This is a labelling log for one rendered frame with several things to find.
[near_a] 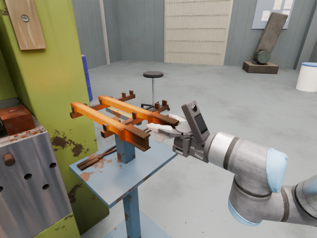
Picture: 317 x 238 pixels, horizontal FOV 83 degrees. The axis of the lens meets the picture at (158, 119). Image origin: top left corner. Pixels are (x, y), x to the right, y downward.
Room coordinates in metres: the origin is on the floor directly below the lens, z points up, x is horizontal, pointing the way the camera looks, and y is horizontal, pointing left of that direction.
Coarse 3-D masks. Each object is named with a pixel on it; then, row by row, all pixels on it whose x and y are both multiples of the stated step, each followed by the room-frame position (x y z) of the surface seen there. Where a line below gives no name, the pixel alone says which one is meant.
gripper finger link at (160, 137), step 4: (148, 124) 0.50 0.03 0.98; (152, 124) 0.49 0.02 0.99; (156, 124) 0.49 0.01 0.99; (152, 128) 0.48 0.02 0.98; (156, 128) 0.47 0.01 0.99; (164, 128) 0.46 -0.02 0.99; (168, 128) 0.46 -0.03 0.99; (172, 128) 0.46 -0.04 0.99; (156, 132) 0.48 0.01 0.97; (156, 136) 0.48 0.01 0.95; (160, 136) 0.47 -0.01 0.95; (164, 136) 0.47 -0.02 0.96; (168, 136) 0.47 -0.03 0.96; (156, 140) 0.48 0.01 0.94; (160, 140) 0.47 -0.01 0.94
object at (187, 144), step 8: (176, 128) 0.46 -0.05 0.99; (184, 128) 0.46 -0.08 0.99; (184, 136) 0.43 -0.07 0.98; (192, 136) 0.44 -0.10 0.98; (176, 144) 0.46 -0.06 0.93; (184, 144) 0.43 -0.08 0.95; (192, 144) 0.44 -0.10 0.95; (200, 144) 0.42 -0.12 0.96; (208, 144) 0.39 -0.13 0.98; (176, 152) 0.45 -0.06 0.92; (184, 152) 0.43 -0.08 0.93; (192, 152) 0.43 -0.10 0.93; (200, 152) 0.42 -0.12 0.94; (208, 152) 0.39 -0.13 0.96; (208, 160) 0.40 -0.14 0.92
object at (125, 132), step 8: (72, 104) 0.65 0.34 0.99; (80, 104) 0.65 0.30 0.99; (80, 112) 0.61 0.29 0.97; (88, 112) 0.57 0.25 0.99; (96, 112) 0.57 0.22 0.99; (96, 120) 0.54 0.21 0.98; (104, 120) 0.51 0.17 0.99; (112, 120) 0.51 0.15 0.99; (112, 128) 0.48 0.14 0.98; (120, 128) 0.45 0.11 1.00; (128, 128) 0.44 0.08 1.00; (136, 128) 0.44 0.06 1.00; (120, 136) 0.44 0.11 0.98; (128, 136) 0.44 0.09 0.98; (136, 136) 0.42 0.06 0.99; (144, 136) 0.40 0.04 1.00; (136, 144) 0.41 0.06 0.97; (144, 144) 0.40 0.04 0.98
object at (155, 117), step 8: (104, 96) 0.74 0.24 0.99; (112, 104) 0.68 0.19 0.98; (120, 104) 0.65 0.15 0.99; (128, 104) 0.65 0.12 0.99; (128, 112) 0.62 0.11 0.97; (144, 112) 0.57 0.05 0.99; (152, 112) 0.56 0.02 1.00; (152, 120) 0.54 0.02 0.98; (160, 120) 0.53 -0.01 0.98; (168, 120) 0.50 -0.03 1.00; (176, 120) 0.50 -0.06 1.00
